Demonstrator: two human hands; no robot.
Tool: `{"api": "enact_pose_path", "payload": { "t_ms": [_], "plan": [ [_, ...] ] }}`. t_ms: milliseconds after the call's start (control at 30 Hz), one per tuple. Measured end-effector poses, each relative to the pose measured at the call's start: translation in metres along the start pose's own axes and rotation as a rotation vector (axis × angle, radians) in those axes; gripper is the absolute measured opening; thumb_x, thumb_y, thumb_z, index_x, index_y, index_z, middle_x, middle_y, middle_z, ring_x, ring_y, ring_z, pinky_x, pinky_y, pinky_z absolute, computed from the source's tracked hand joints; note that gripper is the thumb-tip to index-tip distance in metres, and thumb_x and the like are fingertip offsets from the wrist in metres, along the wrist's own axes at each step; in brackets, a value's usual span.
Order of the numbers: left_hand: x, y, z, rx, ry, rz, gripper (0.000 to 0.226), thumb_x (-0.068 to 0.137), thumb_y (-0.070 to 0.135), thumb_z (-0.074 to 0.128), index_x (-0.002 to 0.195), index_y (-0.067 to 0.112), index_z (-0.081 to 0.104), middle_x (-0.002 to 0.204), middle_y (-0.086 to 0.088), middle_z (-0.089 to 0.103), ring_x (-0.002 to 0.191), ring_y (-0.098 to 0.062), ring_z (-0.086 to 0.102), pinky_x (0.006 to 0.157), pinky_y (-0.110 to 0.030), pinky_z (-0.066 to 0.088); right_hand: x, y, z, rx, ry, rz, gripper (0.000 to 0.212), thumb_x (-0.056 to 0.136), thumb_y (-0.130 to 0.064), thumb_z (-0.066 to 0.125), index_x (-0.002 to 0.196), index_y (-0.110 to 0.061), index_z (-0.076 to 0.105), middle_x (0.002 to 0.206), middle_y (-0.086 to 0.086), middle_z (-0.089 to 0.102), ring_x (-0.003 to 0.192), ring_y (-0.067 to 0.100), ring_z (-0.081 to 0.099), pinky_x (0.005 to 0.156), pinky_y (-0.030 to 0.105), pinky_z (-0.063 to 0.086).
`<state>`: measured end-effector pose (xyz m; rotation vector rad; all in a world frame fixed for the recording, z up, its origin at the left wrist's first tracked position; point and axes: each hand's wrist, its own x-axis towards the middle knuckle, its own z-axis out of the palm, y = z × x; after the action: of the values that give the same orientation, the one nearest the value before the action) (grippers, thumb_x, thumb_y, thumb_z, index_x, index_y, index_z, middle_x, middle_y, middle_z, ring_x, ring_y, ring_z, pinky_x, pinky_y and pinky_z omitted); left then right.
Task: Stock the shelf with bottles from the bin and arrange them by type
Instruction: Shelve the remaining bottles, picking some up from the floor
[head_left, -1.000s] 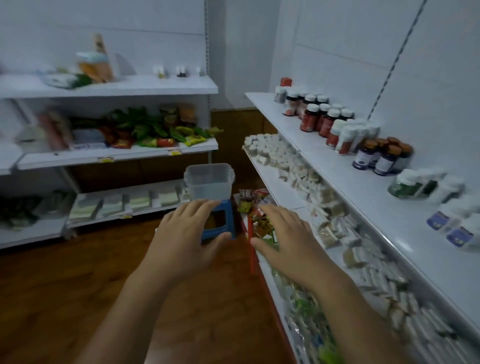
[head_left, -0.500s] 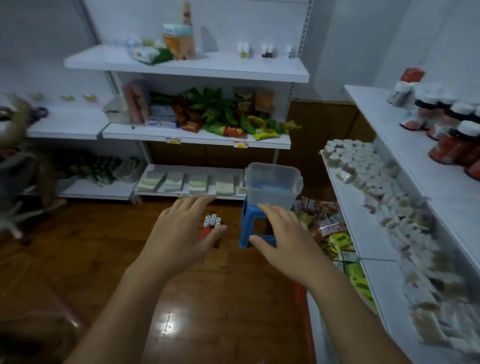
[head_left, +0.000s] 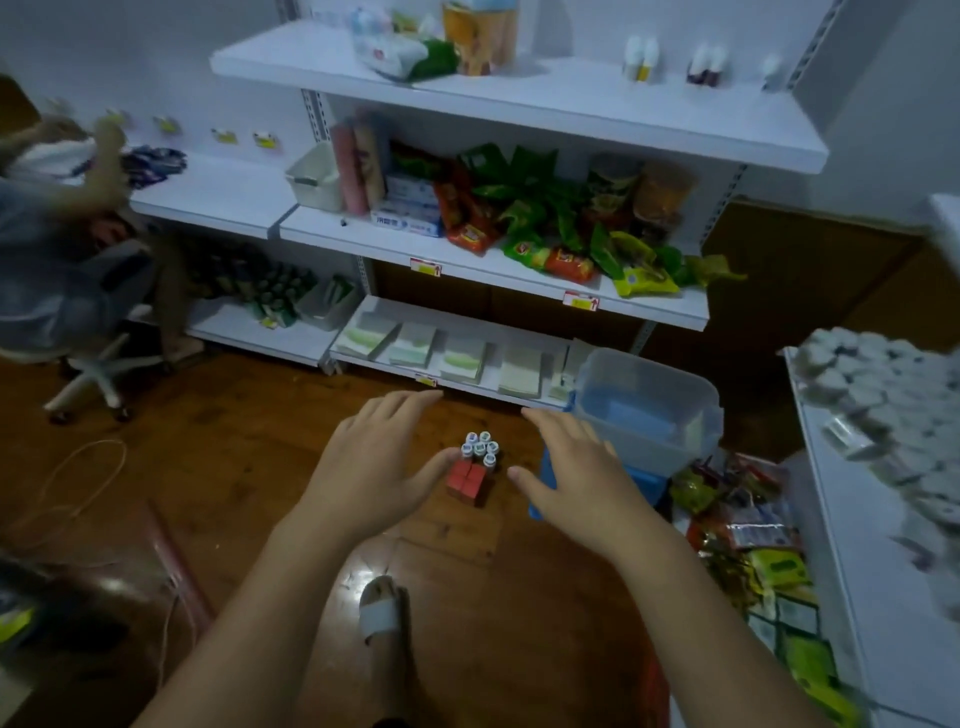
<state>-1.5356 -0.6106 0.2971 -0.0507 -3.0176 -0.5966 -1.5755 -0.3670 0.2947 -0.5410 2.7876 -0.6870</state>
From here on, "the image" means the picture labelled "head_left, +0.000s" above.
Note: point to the person's left hand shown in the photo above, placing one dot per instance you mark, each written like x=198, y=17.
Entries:
x=367, y=480

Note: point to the person's right hand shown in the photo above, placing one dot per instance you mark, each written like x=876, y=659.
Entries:
x=592, y=502

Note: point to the clear plastic bin of bottles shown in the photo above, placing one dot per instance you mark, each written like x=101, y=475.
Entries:
x=660, y=442

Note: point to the small brown vials group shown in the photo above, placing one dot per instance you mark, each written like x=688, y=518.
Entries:
x=697, y=64
x=716, y=64

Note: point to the person's left forearm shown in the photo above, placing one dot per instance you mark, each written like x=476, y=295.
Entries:
x=247, y=637

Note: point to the person's right forearm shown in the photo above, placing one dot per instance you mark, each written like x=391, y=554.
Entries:
x=720, y=645

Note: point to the pack of small bottles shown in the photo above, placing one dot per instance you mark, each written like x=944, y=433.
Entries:
x=480, y=448

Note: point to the person's left leg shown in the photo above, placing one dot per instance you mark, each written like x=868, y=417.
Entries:
x=390, y=675

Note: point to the orange tissue box pack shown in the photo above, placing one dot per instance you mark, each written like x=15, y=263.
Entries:
x=480, y=37

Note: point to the blue plastic stool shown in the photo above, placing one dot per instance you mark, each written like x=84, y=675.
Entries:
x=544, y=480

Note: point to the small red boxes pack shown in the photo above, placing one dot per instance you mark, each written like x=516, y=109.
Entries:
x=466, y=482

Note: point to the small yellow price tag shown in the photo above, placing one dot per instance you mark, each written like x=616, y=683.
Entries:
x=426, y=380

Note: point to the white left slipper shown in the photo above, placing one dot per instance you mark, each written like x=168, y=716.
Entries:
x=381, y=611

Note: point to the row of pale flat packs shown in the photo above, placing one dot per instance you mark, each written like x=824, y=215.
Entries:
x=465, y=356

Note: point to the pile of mixed packets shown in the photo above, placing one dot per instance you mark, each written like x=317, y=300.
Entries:
x=750, y=540

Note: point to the white plastic bin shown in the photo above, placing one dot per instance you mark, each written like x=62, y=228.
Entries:
x=315, y=180
x=326, y=307

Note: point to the red yellow price tag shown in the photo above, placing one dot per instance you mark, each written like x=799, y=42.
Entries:
x=425, y=267
x=581, y=300

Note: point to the red plastic bar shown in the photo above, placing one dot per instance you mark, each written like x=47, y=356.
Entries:
x=180, y=570

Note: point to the dark green pack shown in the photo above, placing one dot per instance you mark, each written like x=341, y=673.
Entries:
x=255, y=285

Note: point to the black shorts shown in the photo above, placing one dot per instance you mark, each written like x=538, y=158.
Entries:
x=391, y=724

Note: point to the blue tissue packs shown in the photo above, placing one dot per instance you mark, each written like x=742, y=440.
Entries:
x=405, y=210

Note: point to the pile of snack bags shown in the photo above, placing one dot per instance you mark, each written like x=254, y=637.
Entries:
x=540, y=225

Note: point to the white office chair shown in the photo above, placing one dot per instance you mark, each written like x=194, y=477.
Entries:
x=97, y=375

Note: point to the pink packs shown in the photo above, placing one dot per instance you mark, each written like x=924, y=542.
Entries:
x=356, y=165

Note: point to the orange instant noodle cup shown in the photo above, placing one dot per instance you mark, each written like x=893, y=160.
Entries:
x=664, y=191

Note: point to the green instant noodle cup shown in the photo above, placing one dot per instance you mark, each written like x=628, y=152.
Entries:
x=611, y=184

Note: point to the pile of dark blue packets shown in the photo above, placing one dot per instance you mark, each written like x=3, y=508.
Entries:
x=154, y=165

